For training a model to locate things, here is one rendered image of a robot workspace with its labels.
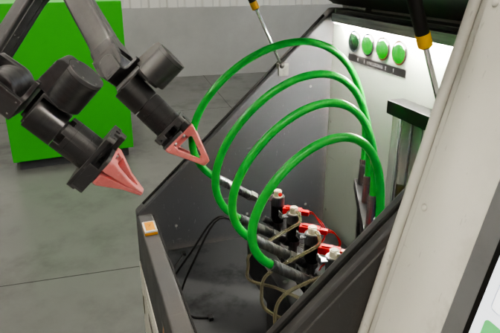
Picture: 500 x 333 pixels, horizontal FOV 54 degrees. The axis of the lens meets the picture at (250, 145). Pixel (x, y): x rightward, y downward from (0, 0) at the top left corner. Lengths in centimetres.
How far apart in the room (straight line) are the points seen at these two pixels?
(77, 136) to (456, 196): 52
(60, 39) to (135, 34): 333
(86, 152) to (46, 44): 336
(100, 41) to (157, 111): 20
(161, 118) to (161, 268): 35
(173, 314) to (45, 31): 333
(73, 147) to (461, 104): 53
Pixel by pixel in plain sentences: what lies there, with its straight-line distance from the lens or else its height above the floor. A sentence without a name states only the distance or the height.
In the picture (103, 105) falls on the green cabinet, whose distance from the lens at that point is 423.
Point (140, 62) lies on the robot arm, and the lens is 93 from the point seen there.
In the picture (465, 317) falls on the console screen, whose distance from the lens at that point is 62.
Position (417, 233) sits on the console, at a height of 123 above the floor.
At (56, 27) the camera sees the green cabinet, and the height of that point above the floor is 112.
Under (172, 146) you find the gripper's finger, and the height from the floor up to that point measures 125.
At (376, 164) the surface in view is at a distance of 79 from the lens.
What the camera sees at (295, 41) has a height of 142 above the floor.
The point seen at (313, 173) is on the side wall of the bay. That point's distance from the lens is 142.
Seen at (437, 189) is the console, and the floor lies 129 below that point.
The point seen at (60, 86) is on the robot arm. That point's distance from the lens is 74.
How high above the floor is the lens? 155
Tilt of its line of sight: 20 degrees down
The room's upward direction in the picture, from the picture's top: straight up
